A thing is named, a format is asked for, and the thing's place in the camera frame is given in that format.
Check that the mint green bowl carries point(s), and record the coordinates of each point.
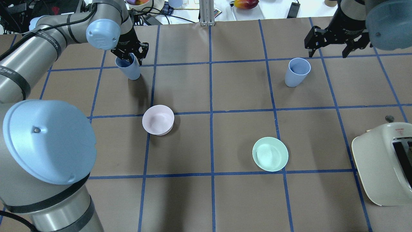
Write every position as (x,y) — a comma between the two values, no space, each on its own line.
(270,154)

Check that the pink bowl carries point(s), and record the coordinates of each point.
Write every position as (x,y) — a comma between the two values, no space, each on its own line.
(158,120)

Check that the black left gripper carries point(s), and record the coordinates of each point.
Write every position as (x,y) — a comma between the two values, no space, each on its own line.
(126,39)

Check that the aluminium frame post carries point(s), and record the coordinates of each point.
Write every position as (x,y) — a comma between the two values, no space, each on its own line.
(207,13)

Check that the cream white toaster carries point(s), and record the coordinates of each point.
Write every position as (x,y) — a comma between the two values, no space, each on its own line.
(383,159)

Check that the red mango fruit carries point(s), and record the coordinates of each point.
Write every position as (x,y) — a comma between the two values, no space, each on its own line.
(245,4)

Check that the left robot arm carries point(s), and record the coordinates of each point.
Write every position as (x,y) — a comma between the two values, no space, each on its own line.
(48,146)

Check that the black power adapter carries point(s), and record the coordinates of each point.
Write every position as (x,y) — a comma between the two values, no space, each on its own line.
(293,10)

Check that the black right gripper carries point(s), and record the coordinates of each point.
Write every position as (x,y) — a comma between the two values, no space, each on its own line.
(345,22)

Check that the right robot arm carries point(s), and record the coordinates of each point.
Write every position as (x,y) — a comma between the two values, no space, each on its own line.
(384,24)

